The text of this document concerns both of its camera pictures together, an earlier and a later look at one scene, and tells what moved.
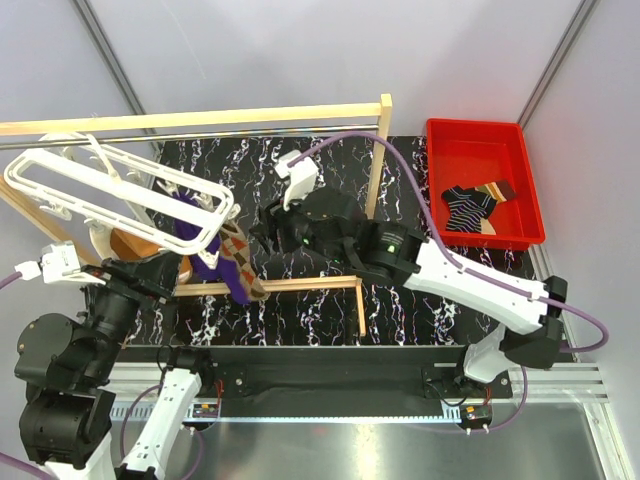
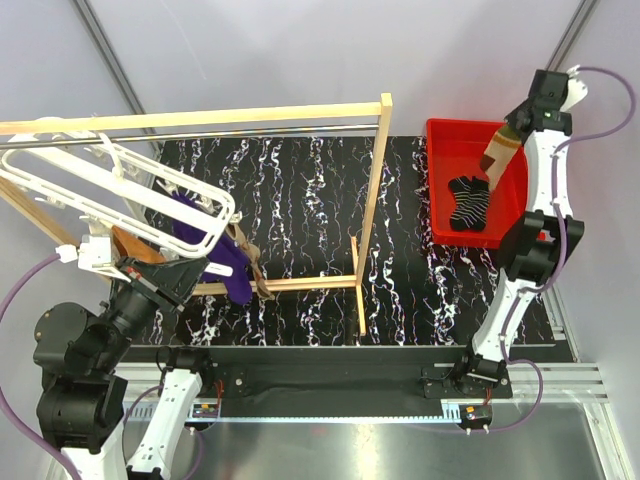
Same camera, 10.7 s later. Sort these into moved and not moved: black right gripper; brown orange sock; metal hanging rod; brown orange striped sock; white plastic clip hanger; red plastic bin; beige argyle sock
Moved: white plastic clip hanger; brown orange striped sock; black right gripper; beige argyle sock
Not moved: brown orange sock; metal hanging rod; red plastic bin
